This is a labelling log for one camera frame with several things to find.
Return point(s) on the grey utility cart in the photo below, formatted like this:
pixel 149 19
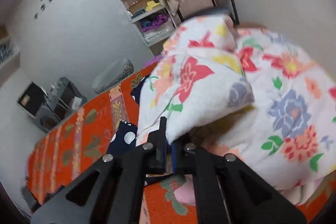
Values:
pixel 61 101

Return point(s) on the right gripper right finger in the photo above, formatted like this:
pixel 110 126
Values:
pixel 227 190

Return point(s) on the white storage shelf unit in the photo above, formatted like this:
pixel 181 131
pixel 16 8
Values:
pixel 153 21

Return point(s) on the navy polka dot garment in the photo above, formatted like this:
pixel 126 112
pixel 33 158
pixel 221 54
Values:
pixel 126 138

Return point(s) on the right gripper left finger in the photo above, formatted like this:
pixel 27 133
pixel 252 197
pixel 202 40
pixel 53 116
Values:
pixel 111 190

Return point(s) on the black open case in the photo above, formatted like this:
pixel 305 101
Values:
pixel 32 99

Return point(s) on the grey round floor cushion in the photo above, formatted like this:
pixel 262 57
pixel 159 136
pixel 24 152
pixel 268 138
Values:
pixel 112 75

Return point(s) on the white floral garment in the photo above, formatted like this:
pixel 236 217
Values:
pixel 249 92

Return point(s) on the orange patterned bed blanket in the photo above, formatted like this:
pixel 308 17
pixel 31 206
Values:
pixel 73 146

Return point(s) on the white wall shelf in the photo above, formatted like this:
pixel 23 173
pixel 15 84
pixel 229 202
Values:
pixel 10 56

